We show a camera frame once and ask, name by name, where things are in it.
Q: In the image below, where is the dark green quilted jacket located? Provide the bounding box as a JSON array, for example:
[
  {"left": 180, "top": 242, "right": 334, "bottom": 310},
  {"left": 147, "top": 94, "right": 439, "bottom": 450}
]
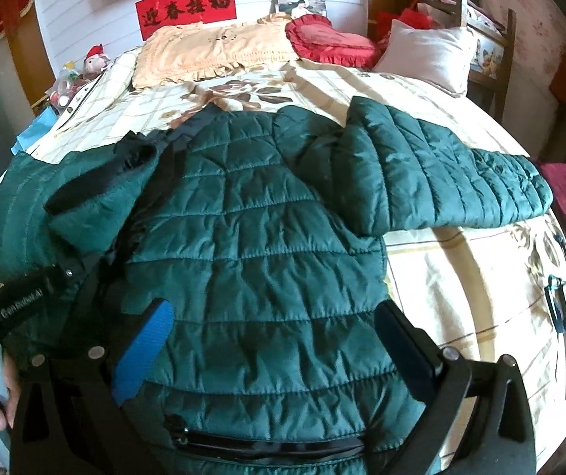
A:
[{"left": 0, "top": 97, "right": 553, "bottom": 474}]

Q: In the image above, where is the blue paper bag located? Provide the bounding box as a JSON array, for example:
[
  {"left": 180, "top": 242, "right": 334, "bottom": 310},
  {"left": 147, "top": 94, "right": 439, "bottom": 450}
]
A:
[{"left": 10, "top": 106, "right": 58, "bottom": 156}]

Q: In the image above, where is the plastic bag of snacks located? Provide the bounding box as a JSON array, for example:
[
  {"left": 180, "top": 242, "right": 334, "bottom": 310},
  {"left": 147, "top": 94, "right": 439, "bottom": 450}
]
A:
[{"left": 47, "top": 61, "right": 85, "bottom": 114}]

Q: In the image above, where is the pig plush toy red hat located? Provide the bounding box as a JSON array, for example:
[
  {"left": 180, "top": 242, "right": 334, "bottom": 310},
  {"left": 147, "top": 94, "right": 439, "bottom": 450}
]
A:
[{"left": 84, "top": 44, "right": 110, "bottom": 80}]

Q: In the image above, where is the yellow frilled pillow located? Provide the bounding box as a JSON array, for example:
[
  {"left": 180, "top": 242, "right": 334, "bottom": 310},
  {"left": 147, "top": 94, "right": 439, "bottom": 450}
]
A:
[{"left": 133, "top": 14, "right": 298, "bottom": 89}]

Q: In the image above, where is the red heart-shaped pillow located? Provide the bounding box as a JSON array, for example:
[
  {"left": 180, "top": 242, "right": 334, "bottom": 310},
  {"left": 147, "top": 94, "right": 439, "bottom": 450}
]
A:
[{"left": 285, "top": 14, "right": 382, "bottom": 69}]

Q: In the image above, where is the red banner with characters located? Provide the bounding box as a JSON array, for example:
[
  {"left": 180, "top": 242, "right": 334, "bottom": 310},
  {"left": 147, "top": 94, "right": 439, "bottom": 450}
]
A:
[{"left": 136, "top": 0, "right": 237, "bottom": 41}]

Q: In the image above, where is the framed photo on headboard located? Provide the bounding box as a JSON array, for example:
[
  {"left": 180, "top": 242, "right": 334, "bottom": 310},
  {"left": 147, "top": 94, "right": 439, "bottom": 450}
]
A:
[{"left": 272, "top": 0, "right": 327, "bottom": 19}]

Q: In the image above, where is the wooden chair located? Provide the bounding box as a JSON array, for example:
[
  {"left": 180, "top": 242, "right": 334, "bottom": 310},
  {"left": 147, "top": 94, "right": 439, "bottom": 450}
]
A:
[{"left": 398, "top": 0, "right": 518, "bottom": 124}]

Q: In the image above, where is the white square pillow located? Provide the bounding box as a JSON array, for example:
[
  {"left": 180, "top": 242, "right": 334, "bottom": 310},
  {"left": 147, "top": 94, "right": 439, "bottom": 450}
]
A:
[{"left": 372, "top": 21, "right": 477, "bottom": 98}]

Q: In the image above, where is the red bag on chair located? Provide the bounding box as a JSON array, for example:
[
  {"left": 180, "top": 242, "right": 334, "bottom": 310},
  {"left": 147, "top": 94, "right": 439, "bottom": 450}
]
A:
[{"left": 374, "top": 2, "right": 438, "bottom": 49}]

